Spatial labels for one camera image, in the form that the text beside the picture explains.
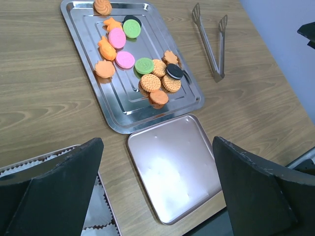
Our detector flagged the silver metal baking tray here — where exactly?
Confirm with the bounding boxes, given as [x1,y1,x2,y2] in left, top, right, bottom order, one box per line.
[60,0,204,134]

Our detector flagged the green round cookie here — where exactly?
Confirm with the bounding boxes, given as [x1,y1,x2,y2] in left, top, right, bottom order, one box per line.
[134,58,154,75]
[123,19,141,39]

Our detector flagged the orange fish cookie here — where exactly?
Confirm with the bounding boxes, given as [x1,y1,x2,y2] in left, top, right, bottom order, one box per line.
[103,17,123,32]
[98,36,117,61]

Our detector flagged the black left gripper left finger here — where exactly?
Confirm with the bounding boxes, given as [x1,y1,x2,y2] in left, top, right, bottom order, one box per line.
[0,138,104,236]

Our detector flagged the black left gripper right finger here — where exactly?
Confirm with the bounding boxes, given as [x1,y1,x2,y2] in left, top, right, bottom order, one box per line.
[213,136,315,236]

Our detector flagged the tan round biscuit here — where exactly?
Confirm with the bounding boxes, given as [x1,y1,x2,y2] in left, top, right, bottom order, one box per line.
[140,74,161,92]
[162,75,181,92]
[152,59,166,77]

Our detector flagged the orange chip cookie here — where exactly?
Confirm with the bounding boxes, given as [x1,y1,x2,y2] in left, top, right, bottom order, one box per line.
[150,90,168,105]

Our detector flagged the orange pumpkin cookie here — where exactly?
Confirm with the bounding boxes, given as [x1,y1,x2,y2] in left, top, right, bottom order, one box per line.
[94,60,115,79]

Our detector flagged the silver metal tongs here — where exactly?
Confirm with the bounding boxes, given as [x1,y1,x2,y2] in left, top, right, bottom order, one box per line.
[191,2,228,84]

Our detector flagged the orange leaf cookie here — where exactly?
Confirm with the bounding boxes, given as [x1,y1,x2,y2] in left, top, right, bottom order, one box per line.
[162,50,178,65]

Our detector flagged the rose gold tin lid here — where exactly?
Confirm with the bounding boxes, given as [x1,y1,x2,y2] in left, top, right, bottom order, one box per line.
[127,114,221,226]

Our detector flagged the black sandwich cookie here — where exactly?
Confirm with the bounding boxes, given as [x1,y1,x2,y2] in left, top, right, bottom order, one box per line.
[166,63,184,80]
[123,15,142,26]

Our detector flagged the pink round cookie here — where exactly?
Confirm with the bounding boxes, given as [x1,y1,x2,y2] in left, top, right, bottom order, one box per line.
[108,28,126,49]
[115,51,135,69]

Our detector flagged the rose gold cookie tin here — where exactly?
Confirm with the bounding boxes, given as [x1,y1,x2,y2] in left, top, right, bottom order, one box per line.
[0,145,121,236]

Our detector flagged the orange swirl cookie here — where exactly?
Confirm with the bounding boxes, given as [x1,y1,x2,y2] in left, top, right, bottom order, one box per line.
[94,0,112,15]

